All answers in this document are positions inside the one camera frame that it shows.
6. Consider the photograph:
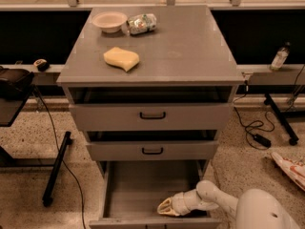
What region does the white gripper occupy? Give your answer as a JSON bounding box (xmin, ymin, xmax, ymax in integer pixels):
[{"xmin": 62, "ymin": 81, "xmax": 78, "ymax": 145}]
[{"xmin": 157, "ymin": 190, "xmax": 201, "ymax": 217}]

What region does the grey bottom drawer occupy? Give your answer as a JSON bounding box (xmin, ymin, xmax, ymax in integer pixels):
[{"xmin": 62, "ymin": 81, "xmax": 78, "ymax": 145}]
[{"xmin": 90, "ymin": 160, "xmax": 220, "ymax": 229}]

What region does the grey drawer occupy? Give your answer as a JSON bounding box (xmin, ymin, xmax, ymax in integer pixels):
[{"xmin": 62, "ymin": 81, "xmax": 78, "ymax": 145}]
[
  {"xmin": 70, "ymin": 103, "xmax": 232, "ymax": 131},
  {"xmin": 90, "ymin": 160, "xmax": 220, "ymax": 229},
  {"xmin": 87, "ymin": 141, "xmax": 218, "ymax": 161}
]

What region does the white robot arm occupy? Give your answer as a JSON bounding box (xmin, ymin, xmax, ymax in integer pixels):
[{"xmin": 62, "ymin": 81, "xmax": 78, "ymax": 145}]
[{"xmin": 157, "ymin": 180, "xmax": 301, "ymax": 229}]

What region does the grey middle drawer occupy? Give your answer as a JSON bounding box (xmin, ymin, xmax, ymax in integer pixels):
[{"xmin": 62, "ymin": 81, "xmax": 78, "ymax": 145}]
[{"xmin": 87, "ymin": 141, "xmax": 218, "ymax": 161}]

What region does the grey drawer cabinet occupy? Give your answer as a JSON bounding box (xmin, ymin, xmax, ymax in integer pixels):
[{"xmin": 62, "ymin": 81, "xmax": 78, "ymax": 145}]
[{"xmin": 56, "ymin": 5, "xmax": 245, "ymax": 177}]

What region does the grey top drawer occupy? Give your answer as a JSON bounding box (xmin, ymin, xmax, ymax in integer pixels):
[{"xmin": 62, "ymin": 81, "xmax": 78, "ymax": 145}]
[{"xmin": 70, "ymin": 103, "xmax": 232, "ymax": 131}]

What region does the white red sneaker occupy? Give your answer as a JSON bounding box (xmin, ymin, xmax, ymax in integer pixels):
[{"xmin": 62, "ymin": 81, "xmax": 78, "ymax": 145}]
[{"xmin": 271, "ymin": 152, "xmax": 305, "ymax": 191}]

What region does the black wheeled stand leg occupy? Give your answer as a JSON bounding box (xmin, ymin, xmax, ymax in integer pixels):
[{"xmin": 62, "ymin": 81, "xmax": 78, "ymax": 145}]
[{"xmin": 264, "ymin": 94, "xmax": 299, "ymax": 146}]

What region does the yellow sponge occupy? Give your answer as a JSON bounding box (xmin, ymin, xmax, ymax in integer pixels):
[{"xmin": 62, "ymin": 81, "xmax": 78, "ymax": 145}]
[{"xmin": 103, "ymin": 47, "xmax": 140, "ymax": 72}]

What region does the black side table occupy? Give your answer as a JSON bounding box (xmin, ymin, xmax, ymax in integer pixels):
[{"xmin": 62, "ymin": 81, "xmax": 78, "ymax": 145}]
[{"xmin": 0, "ymin": 85, "xmax": 72, "ymax": 207}]

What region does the tape measure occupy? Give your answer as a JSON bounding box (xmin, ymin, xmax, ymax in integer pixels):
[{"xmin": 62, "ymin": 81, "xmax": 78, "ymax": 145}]
[{"xmin": 33, "ymin": 59, "xmax": 50, "ymax": 72}]

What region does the clear plastic bottle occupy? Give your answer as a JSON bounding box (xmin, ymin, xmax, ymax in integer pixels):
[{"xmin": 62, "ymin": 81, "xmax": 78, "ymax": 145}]
[{"xmin": 270, "ymin": 42, "xmax": 291, "ymax": 71}]

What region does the white bowl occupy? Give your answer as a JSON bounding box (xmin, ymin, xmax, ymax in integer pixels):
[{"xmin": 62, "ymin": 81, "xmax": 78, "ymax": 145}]
[{"xmin": 92, "ymin": 11, "xmax": 127, "ymax": 33}]

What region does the black bag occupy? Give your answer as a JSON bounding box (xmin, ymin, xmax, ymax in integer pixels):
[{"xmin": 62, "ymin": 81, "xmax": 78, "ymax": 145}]
[{"xmin": 0, "ymin": 67, "xmax": 34, "ymax": 100}]

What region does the black floor cable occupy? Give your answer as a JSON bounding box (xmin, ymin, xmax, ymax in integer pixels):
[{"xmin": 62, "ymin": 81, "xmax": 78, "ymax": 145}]
[{"xmin": 32, "ymin": 87, "xmax": 88, "ymax": 229}]

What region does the black power adapter cable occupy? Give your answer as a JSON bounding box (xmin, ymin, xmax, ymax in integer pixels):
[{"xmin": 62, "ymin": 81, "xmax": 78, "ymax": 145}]
[{"xmin": 233, "ymin": 79, "xmax": 276, "ymax": 151}]

